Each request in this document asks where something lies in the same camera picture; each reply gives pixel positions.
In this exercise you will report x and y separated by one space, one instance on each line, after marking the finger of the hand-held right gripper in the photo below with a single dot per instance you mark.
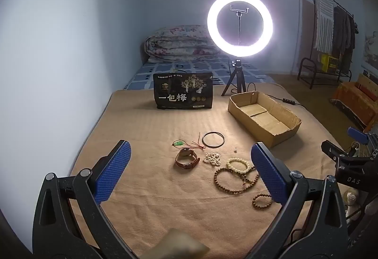
357 134
333 150

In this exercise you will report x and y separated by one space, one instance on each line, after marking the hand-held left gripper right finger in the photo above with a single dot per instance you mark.
268 170

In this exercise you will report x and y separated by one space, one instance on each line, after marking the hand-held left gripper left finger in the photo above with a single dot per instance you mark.
115 170

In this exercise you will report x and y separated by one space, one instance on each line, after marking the cardboard box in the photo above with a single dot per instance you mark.
251 124

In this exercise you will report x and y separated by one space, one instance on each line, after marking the thin black bangle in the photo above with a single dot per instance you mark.
203 140

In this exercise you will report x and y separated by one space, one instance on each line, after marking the tan blanket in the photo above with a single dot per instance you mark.
147 129

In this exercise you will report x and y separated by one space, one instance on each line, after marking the yellow box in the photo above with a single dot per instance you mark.
327 61

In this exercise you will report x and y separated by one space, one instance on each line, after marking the black metal clothes rack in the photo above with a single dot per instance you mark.
304 64

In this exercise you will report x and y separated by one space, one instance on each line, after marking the blurred beige object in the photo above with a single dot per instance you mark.
177 244

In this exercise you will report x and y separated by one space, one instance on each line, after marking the dark hanging clothes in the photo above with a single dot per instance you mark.
344 31

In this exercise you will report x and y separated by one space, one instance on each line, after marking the black printed snack bag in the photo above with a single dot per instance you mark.
183 90

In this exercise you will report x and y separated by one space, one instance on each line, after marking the white striped hanging cloth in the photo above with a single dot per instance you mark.
323 20

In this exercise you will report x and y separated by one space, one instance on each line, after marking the folded floral quilt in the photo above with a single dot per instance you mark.
177 43

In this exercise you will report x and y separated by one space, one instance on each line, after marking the black phone holder pole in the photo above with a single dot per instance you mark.
238 12

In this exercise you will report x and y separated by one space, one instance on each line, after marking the wall poster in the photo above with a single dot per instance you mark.
371 46

